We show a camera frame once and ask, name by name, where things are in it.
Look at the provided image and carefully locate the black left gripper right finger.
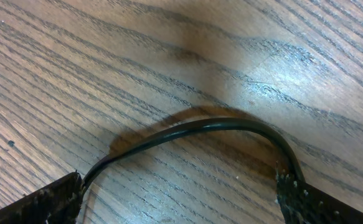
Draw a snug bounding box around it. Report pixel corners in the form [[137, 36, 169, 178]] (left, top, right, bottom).
[[276, 169, 363, 224]]

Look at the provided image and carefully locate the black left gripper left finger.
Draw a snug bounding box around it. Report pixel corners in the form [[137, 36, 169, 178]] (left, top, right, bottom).
[[0, 172, 83, 224]]

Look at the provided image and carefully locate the black usb cable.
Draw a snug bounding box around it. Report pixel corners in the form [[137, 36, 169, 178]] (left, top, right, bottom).
[[81, 117, 306, 195]]

